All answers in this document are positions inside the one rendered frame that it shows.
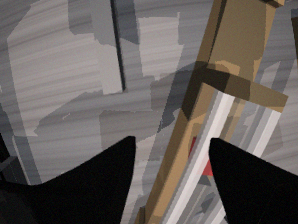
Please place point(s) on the tan flat wooden board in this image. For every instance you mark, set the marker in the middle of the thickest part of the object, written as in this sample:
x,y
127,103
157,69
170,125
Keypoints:
x,y
295,31

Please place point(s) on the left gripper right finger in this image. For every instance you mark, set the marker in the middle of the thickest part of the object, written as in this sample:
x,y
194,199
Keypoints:
x,y
252,190

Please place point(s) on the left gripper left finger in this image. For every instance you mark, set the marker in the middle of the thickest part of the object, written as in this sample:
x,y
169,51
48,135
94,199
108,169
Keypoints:
x,y
94,192

